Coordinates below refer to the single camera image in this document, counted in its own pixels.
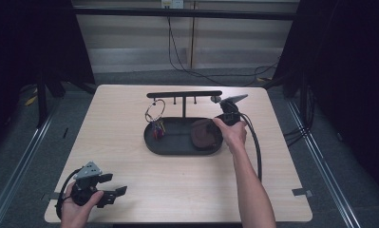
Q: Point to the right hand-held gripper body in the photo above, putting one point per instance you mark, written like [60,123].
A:
[231,110]

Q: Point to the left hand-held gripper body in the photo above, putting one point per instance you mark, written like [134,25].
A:
[84,188]

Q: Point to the brown leather pouch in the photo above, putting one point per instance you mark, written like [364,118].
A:
[204,136]

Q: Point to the black key stand with tray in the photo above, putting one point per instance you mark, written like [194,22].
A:
[177,141]

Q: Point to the person's right hand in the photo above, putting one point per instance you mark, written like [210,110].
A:
[233,133]

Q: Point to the person's left hand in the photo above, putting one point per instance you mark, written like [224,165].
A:
[76,210]

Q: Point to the grey tape strip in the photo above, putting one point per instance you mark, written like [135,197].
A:
[49,196]
[302,192]

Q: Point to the small black floor object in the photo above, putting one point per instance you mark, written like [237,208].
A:
[65,133]

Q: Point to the yellow floor object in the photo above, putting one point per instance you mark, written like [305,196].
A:
[31,100]

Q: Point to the black curtain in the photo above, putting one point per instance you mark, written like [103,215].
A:
[32,44]
[345,79]

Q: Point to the metal floor rail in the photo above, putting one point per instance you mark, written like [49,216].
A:
[22,158]
[323,158]

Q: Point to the black horizontal frame bar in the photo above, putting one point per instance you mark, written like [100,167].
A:
[184,13]

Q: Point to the white wall outlet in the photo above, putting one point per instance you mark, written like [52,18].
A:
[172,3]

